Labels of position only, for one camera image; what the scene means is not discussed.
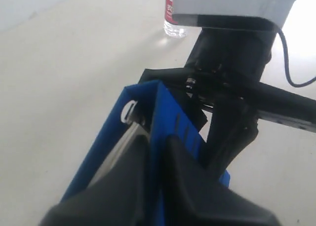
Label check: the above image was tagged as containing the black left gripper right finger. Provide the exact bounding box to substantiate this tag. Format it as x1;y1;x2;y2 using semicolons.
165;134;316;226

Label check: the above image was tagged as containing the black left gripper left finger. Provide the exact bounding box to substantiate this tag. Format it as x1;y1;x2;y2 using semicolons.
40;136;149;226

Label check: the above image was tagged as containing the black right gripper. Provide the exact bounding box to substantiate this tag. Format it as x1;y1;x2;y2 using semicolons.
139;29;316;177

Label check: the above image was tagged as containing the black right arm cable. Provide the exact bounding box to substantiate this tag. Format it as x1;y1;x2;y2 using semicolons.
277;28;316;88

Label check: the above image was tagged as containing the clear water bottle red cap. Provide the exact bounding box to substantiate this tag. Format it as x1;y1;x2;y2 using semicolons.
163;0;187;39

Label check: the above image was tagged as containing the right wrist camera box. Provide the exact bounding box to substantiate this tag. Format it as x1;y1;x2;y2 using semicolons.
172;0;296;32

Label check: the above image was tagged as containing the blue ring binder notebook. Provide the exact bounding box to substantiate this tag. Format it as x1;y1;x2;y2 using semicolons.
60;80;232;226

